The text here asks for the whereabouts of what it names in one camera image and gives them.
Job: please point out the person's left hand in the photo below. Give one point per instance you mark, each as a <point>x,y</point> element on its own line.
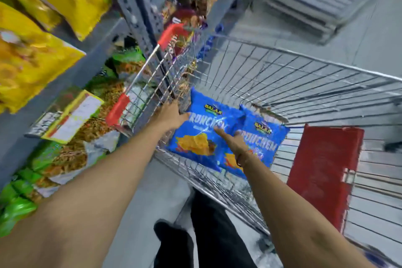
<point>169,117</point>

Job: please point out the stack of green snack packets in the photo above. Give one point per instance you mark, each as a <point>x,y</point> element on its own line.
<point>66,158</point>

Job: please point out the person's right fingers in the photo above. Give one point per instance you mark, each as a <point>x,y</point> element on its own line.
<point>221,131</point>

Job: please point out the red cart seat flap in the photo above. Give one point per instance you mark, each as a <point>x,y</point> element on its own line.
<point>320,167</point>

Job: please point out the person's black trousers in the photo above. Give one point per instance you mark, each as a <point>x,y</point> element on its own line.
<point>216,233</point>

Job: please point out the person's left forearm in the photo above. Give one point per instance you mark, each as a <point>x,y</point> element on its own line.
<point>94,195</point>

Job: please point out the person's left thumb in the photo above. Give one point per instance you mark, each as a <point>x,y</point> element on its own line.
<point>184,118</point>

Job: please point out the person's right hand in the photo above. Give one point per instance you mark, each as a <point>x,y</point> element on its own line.
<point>235,145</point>

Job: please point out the grey metal shelf rack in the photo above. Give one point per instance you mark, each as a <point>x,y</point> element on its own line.
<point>132,4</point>

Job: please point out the row of brown snack packets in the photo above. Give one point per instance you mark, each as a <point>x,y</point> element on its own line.
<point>191,10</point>

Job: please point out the blue snack packet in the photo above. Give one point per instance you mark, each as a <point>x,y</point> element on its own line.
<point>267,142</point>
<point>204,126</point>

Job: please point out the thread wristband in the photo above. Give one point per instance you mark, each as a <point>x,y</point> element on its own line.
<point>241,159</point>

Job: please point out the person's right forearm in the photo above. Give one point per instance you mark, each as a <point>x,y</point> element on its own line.
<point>289,214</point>

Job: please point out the yellow shelf price label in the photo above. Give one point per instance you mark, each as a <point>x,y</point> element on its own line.
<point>70,118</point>

